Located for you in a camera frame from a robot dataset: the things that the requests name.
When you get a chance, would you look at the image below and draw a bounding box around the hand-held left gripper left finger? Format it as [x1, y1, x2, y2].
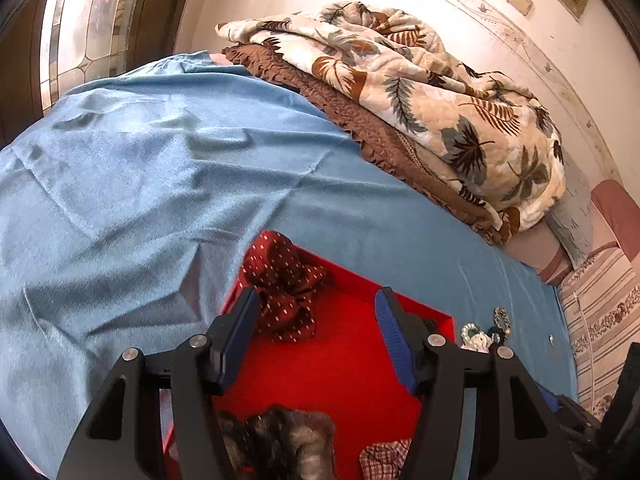
[56, 287, 261, 480]

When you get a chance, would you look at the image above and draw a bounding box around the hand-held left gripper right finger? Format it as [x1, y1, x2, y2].
[374, 286, 583, 480]

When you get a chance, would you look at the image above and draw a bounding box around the red tray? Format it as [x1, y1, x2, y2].
[162, 230, 458, 480]

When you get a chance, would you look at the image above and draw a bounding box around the white dotted scrunchie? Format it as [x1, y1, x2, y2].
[460, 332, 493, 353]

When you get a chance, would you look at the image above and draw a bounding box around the grey brown sheer scrunchie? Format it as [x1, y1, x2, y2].
[217, 406, 337, 480]

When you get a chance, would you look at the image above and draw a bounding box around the dark red dotted scrunchie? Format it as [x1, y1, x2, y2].
[239, 234, 328, 343]

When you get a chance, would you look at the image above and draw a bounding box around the striped floral cushion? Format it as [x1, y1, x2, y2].
[542, 245, 640, 421]

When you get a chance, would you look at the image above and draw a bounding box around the red plaid scrunchie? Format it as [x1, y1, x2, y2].
[359, 439, 416, 480]

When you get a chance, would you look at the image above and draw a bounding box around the pink pillow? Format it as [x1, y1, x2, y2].
[502, 227, 573, 286]

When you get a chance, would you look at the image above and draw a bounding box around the blue bed sheet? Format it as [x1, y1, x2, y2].
[0, 51, 581, 480]

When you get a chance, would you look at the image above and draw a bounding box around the grey pillow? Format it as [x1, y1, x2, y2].
[545, 160, 596, 271]

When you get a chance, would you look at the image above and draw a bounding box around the pink headboard cushion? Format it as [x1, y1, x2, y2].
[590, 178, 640, 266]

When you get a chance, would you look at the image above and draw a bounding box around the brown quilted blanket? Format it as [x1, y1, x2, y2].
[221, 42, 506, 247]

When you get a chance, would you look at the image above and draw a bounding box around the leaf print blanket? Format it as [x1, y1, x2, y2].
[216, 1, 567, 233]

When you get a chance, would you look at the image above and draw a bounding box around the stained glass window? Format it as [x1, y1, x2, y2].
[39, 0, 151, 113]

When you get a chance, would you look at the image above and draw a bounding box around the wooden window frame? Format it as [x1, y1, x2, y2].
[0, 0, 201, 146]

